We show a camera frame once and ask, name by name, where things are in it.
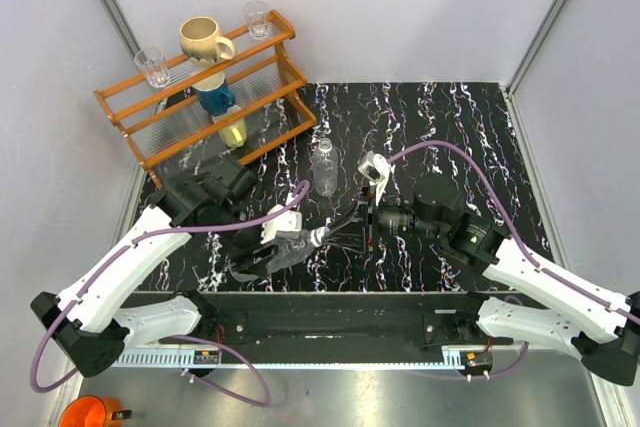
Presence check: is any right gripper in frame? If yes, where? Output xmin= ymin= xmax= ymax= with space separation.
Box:
xmin=322 ymin=182 xmax=445 ymax=254

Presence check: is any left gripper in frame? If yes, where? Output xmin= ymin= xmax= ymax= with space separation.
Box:
xmin=214 ymin=201 xmax=281 ymax=277

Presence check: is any white bottle cap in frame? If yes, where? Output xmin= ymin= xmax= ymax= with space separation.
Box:
xmin=309 ymin=227 xmax=329 ymax=247

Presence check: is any clear plastic bottle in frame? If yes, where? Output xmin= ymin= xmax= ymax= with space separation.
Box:
xmin=311 ymin=138 xmax=339 ymax=197
xmin=229 ymin=230 xmax=319 ymax=282

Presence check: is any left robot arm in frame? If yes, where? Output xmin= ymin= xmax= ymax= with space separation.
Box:
xmin=30 ymin=158 xmax=257 ymax=377

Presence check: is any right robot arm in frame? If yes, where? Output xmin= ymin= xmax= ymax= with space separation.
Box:
xmin=324 ymin=176 xmax=639 ymax=386

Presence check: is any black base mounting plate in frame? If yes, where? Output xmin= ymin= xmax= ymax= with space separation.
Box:
xmin=137 ymin=290 xmax=516 ymax=353

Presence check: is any yellow ceramic mug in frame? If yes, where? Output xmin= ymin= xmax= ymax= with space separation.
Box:
xmin=212 ymin=105 xmax=248 ymax=148

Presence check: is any orange wooden shelf rack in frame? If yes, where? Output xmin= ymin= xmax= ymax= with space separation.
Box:
xmin=94 ymin=10 xmax=317 ymax=187

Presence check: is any blue ceramic mug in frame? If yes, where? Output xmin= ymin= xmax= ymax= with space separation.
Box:
xmin=192 ymin=72 xmax=236 ymax=116

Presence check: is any clear drinking glass left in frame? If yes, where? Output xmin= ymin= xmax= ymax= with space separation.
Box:
xmin=133 ymin=47 xmax=171 ymax=89

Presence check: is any clear drinking glass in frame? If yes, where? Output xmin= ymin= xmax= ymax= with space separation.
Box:
xmin=133 ymin=47 xmax=171 ymax=89
xmin=243 ymin=1 xmax=270 ymax=41

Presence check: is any beige ceramic mug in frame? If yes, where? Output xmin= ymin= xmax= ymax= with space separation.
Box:
xmin=179 ymin=17 xmax=237 ymax=67

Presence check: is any orange cup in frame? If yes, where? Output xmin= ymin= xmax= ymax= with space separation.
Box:
xmin=58 ymin=395 xmax=132 ymax=427

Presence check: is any clear drinking glass right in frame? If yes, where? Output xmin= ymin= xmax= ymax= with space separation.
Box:
xmin=243 ymin=1 xmax=270 ymax=41

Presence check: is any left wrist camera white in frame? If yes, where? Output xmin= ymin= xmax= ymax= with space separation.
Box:
xmin=261 ymin=209 xmax=302 ymax=244

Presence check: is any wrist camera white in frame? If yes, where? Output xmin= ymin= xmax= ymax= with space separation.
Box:
xmin=261 ymin=209 xmax=302 ymax=244
xmin=358 ymin=151 xmax=395 ymax=206

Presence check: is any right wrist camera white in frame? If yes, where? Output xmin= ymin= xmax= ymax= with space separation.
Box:
xmin=358 ymin=151 xmax=395 ymax=206

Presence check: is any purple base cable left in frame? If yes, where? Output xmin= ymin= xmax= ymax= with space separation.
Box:
xmin=182 ymin=336 xmax=274 ymax=407

